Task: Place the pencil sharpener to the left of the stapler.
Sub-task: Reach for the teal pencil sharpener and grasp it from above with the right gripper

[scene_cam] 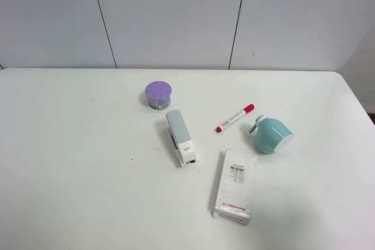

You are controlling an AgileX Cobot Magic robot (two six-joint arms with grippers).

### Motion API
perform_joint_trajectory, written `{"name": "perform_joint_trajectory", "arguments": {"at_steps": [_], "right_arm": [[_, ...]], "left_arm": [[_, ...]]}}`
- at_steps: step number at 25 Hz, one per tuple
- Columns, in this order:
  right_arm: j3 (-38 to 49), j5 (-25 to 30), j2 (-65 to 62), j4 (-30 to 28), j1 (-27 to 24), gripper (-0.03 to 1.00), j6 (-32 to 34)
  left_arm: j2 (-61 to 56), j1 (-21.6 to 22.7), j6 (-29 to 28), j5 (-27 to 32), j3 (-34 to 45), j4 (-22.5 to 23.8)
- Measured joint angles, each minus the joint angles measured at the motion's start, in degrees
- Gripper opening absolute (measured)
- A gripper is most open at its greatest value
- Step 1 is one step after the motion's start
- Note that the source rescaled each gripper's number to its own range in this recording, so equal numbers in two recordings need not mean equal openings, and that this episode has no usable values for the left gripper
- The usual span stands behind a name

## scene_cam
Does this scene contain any teal pencil sharpener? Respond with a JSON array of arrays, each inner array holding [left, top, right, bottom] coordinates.
[[248, 115, 294, 155]]

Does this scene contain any white grey stapler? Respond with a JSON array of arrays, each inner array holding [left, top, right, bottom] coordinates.
[[165, 109, 198, 167]]

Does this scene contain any purple round container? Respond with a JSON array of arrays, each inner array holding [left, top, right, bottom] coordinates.
[[145, 81, 172, 110]]

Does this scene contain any red white marker pen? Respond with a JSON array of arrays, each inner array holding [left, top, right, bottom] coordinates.
[[215, 104, 255, 133]]

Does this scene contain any white cardboard box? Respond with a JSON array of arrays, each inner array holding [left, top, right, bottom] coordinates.
[[213, 149, 257, 225]]

